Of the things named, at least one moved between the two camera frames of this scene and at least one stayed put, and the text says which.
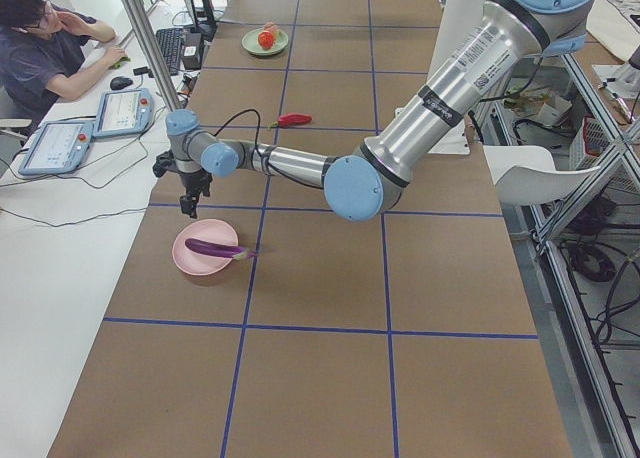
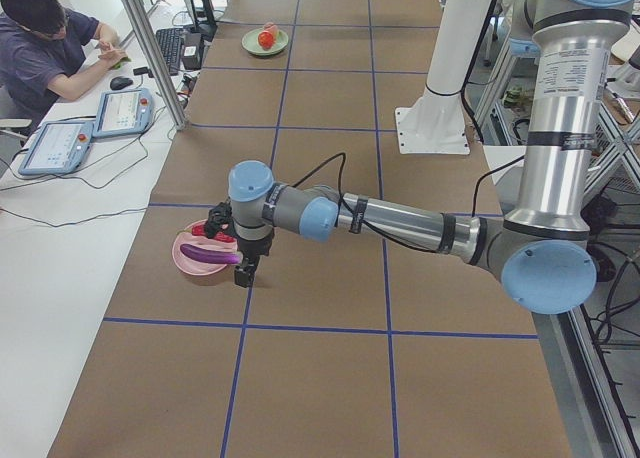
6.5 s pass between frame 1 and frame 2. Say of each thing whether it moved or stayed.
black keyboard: stayed
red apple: stayed
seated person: stayed
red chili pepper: moved
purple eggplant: moved
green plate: stayed
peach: stayed
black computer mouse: stayed
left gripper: moved
